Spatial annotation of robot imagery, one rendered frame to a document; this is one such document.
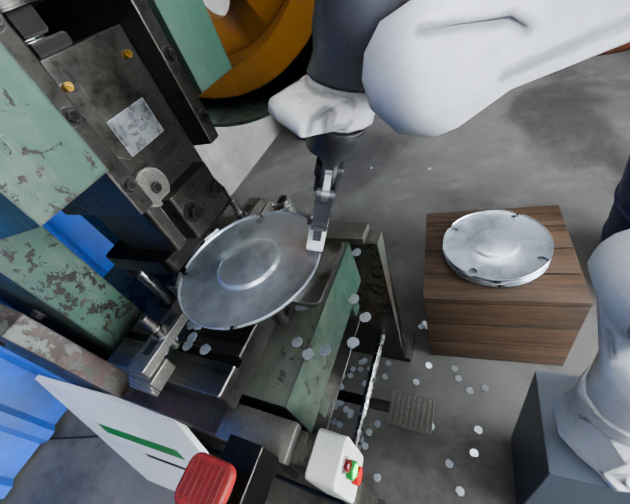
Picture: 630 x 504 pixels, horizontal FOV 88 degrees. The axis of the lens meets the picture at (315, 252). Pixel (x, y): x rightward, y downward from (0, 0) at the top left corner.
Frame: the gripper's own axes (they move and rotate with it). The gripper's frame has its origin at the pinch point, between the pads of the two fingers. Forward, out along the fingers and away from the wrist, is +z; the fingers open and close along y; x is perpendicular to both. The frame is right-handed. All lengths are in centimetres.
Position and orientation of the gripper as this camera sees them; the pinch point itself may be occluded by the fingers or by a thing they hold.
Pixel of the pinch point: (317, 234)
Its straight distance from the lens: 56.6
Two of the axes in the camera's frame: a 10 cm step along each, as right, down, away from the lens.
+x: -9.9, -1.6, -0.2
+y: 1.1, -7.2, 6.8
